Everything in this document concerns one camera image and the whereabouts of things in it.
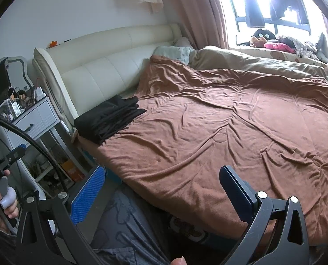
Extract white pillow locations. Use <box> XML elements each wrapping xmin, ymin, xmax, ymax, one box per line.
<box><xmin>175</xmin><ymin>36</ymin><xmax>194</xmax><ymax>48</ymax></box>

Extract brown plush toy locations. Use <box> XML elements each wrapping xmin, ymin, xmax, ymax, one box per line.
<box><xmin>249</xmin><ymin>36</ymin><xmax>267</xmax><ymax>48</ymax></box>

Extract orange box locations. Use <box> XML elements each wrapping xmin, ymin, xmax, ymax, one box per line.
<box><xmin>61</xmin><ymin>158</ymin><xmax>83</xmax><ymax>183</ymax></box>

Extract beige duvet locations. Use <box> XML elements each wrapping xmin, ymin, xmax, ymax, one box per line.
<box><xmin>189</xmin><ymin>45</ymin><xmax>328</xmax><ymax>84</ymax></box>

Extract cartoon printed bed sheet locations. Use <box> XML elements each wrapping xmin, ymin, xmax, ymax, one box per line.
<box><xmin>81</xmin><ymin>146</ymin><xmax>217</xmax><ymax>245</ymax></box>

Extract black button-up shirt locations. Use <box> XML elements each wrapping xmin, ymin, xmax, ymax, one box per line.
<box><xmin>74</xmin><ymin>95</ymin><xmax>139</xmax><ymax>133</ymax></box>

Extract clear plastic organizer box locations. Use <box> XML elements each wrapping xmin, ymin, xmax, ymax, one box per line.
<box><xmin>0</xmin><ymin>100</ymin><xmax>22</xmax><ymax>123</ymax></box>

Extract cream padded headboard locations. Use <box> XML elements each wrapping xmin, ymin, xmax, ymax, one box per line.
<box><xmin>32</xmin><ymin>23</ymin><xmax>181</xmax><ymax>142</ymax></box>

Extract folded black garment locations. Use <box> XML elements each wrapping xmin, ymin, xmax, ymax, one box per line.
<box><xmin>91</xmin><ymin>107</ymin><xmax>148</xmax><ymax>145</ymax></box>

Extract brown blanket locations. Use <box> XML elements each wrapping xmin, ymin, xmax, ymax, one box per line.
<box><xmin>78</xmin><ymin>55</ymin><xmax>328</xmax><ymax>244</ymax></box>

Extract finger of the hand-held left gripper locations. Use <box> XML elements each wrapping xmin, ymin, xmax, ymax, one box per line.
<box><xmin>0</xmin><ymin>145</ymin><xmax>26</xmax><ymax>172</ymax></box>

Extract hanging dark jacket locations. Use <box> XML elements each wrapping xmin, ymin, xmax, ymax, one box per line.
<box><xmin>269</xmin><ymin>0</ymin><xmax>310</xmax><ymax>24</ymax></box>

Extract pile of loose clothes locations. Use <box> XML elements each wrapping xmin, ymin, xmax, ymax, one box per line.
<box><xmin>277</xmin><ymin>32</ymin><xmax>328</xmax><ymax>62</ymax></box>

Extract person's grey patterned pants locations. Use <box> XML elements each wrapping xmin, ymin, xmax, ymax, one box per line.
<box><xmin>91</xmin><ymin>184</ymin><xmax>181</xmax><ymax>265</ymax></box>

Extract black round plush toy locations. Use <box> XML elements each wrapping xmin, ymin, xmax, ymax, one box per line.
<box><xmin>253</xmin><ymin>28</ymin><xmax>277</xmax><ymax>41</ymax></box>

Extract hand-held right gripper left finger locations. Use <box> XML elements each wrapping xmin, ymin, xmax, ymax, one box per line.
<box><xmin>14</xmin><ymin>165</ymin><xmax>107</xmax><ymax>265</ymax></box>

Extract wavy framed mirror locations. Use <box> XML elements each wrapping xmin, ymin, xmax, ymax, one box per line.
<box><xmin>0</xmin><ymin>56</ymin><xmax>34</xmax><ymax>111</ymax></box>

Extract pale blue printed pillow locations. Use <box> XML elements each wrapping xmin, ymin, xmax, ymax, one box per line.
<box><xmin>154</xmin><ymin>45</ymin><xmax>194</xmax><ymax>66</ymax></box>

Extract hanging dark trousers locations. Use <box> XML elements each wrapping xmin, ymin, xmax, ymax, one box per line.
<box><xmin>242</xmin><ymin>0</ymin><xmax>265</xmax><ymax>28</ymax></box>

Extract white bedside table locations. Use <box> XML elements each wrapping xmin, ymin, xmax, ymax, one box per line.
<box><xmin>11</xmin><ymin>96</ymin><xmax>83</xmax><ymax>191</ymax></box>

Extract black sleeved cable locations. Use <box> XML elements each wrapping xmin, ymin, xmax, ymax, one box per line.
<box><xmin>0</xmin><ymin>112</ymin><xmax>69</xmax><ymax>192</ymax></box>

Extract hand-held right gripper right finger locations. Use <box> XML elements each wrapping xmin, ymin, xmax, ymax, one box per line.
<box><xmin>219</xmin><ymin>166</ymin><xmax>311</xmax><ymax>265</ymax></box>

